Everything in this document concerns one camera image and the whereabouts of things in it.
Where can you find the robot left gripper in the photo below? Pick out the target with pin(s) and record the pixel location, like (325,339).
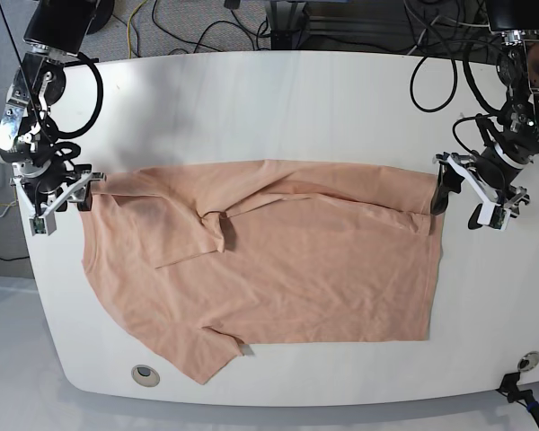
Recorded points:
(489,177)

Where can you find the silver left cable grommet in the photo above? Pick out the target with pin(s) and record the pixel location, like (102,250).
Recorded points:
(145,376)

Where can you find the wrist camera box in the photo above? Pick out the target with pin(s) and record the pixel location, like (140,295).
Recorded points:
(43,225)
(499,218)

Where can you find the silver cable grommet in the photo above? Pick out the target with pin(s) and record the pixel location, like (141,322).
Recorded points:
(528,362)
(145,376)

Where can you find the peach pink T-shirt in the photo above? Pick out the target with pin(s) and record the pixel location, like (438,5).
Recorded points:
(197,261)

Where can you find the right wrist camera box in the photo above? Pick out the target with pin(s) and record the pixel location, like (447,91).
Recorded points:
(43,225)

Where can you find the robot right gripper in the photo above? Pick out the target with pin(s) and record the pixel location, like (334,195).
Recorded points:
(52,187)

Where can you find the black metal frame post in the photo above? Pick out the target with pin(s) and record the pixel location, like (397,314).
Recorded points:
(287,22)

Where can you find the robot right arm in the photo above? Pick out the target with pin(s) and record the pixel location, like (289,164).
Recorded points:
(42,156)

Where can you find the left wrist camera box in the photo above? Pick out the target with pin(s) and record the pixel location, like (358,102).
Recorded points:
(499,218)

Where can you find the silver right cable grommet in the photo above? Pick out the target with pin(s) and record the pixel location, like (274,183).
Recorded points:
(528,362)

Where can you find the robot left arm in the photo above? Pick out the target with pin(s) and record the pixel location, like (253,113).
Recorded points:
(510,134)

